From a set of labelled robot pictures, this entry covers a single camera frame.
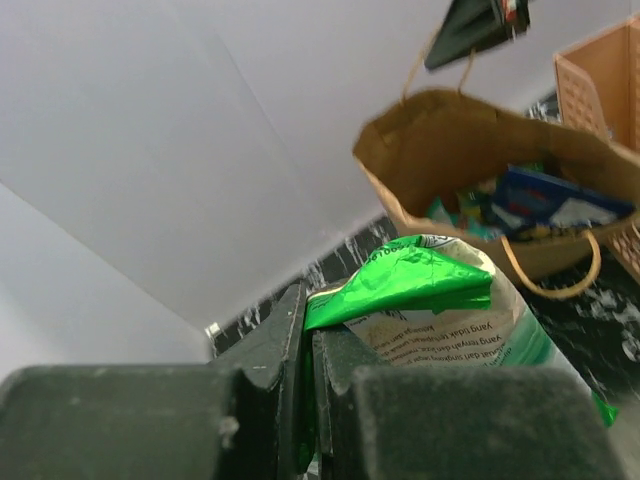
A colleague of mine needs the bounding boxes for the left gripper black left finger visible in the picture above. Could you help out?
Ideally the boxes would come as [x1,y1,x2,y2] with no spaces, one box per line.
[1,283,306,479]

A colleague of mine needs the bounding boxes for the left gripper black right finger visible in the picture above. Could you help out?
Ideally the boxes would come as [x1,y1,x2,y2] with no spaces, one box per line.
[312,328,625,479]

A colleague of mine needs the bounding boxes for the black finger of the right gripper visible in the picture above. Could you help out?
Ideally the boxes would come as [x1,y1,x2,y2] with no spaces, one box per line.
[424,0,530,70]

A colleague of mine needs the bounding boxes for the green cassava chips bag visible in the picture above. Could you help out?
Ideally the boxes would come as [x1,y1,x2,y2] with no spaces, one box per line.
[299,233,620,471]

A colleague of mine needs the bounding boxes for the brown paper bag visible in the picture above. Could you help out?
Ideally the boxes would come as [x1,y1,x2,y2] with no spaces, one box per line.
[352,87,639,299]

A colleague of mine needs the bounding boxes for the blue chips bag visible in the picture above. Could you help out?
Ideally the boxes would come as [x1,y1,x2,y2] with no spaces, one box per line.
[483,166,636,241]

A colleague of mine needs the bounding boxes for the orange plastic organizer tray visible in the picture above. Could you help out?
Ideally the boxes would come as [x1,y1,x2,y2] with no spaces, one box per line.
[552,14,640,284]

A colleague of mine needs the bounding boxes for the teal snack packet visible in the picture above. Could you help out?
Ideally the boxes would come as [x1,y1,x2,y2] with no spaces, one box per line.
[426,189,502,240]

